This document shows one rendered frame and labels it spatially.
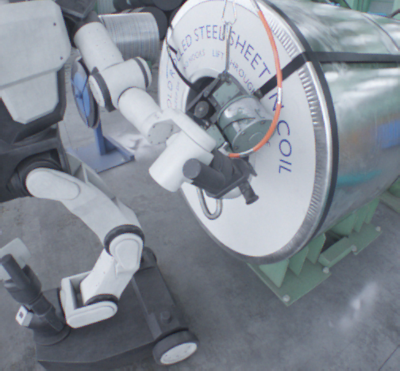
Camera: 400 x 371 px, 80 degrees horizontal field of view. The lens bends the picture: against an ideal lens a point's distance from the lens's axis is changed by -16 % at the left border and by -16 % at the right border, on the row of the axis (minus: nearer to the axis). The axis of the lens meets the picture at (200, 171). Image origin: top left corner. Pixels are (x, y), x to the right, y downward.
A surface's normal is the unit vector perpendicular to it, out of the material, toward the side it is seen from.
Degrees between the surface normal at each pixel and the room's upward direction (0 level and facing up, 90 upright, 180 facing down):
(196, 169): 50
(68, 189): 90
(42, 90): 88
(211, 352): 0
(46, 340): 0
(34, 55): 88
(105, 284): 90
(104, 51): 46
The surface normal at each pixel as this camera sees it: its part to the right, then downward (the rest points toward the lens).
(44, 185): 0.44, 0.47
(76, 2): 0.38, -0.30
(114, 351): 0.00, -0.85
